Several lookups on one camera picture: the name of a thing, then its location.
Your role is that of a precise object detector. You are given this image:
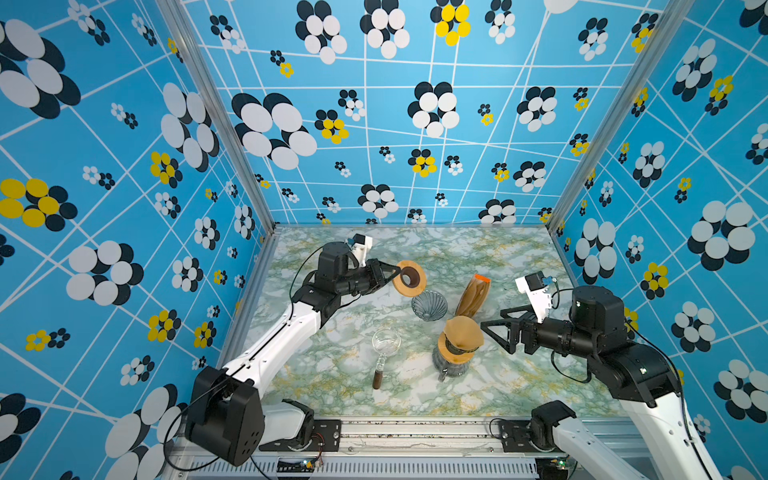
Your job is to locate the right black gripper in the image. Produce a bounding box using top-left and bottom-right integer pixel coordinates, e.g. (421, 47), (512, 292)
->
(482, 302), (598, 363)

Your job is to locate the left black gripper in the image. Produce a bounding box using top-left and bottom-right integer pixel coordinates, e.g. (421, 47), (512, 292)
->
(336, 258), (401, 297)

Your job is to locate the grey glass dripper cone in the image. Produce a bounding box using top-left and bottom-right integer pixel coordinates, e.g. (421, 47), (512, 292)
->
(411, 291), (448, 322)

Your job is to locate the glass scoop wooden handle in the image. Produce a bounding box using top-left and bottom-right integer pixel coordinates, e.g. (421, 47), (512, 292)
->
(372, 329), (401, 390)

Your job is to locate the wooden ring dripper holder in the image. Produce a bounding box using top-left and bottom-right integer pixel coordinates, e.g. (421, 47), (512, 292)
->
(437, 338), (477, 365)

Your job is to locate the grey ribbed glass carafe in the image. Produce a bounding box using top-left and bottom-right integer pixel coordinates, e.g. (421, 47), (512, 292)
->
(432, 350), (469, 382)

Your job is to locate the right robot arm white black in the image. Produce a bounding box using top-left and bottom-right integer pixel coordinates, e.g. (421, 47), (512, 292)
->
(480, 286), (721, 479)

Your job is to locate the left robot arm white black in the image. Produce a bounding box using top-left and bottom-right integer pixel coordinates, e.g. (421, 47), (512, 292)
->
(184, 235), (401, 466)

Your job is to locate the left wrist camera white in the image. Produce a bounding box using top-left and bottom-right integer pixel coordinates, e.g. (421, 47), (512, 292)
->
(349, 233), (373, 267)

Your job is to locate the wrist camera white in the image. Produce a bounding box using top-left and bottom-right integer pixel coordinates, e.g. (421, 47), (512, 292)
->
(515, 271), (555, 323)
(349, 233), (373, 267)

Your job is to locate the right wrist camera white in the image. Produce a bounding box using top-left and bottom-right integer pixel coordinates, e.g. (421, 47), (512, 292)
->
(515, 271), (555, 323)

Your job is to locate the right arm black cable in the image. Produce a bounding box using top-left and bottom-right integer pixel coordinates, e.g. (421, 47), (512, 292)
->
(548, 287), (715, 480)

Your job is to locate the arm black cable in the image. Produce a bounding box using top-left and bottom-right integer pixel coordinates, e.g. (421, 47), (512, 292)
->
(161, 244), (328, 472)
(548, 287), (715, 480)

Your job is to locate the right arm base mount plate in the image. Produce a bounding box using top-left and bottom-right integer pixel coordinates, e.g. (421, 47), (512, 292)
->
(489, 419), (564, 455)

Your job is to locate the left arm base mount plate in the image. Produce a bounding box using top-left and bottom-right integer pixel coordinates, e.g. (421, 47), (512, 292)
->
(258, 418), (343, 453)

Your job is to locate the aluminium front rail frame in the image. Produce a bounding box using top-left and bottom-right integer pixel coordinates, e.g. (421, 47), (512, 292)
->
(160, 417), (593, 479)

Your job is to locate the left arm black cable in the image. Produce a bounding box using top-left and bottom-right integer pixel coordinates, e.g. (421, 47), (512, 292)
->
(161, 244), (328, 472)

